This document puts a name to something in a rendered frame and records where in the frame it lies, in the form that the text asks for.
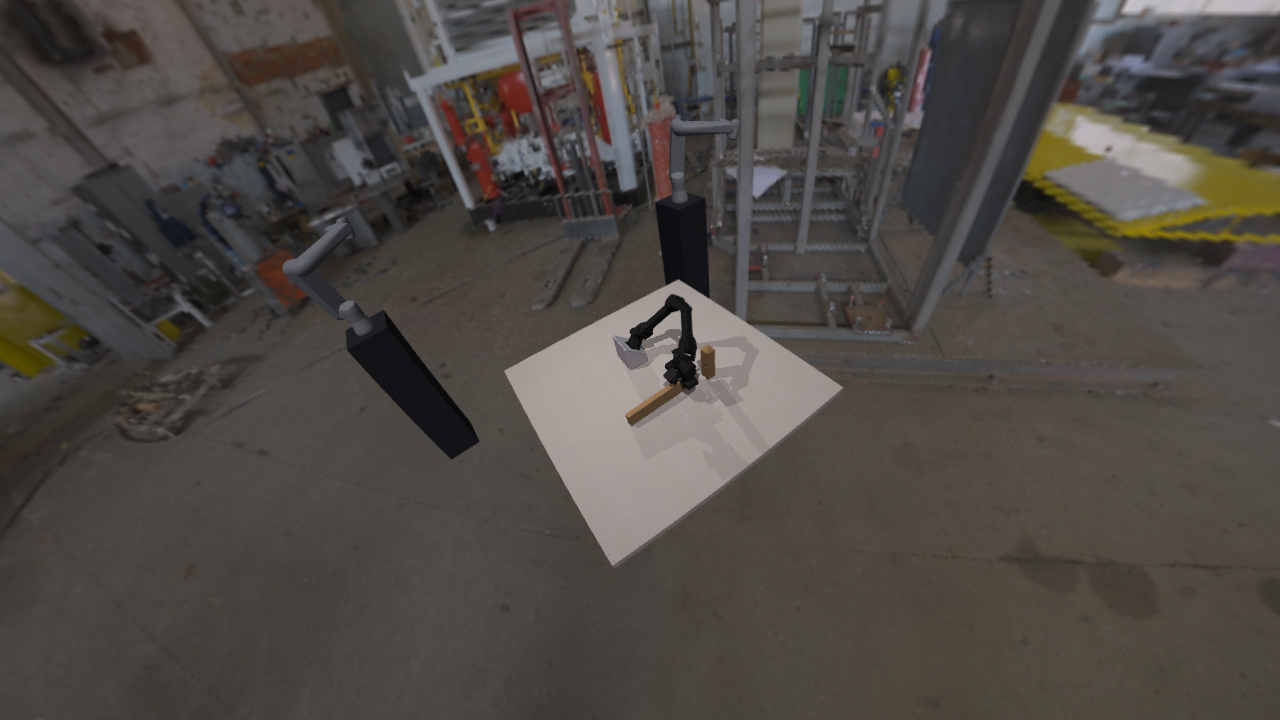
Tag brown wooden board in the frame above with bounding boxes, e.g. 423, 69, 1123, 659
625, 378, 686, 427

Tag wooden post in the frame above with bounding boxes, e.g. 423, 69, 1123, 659
701, 345, 716, 380

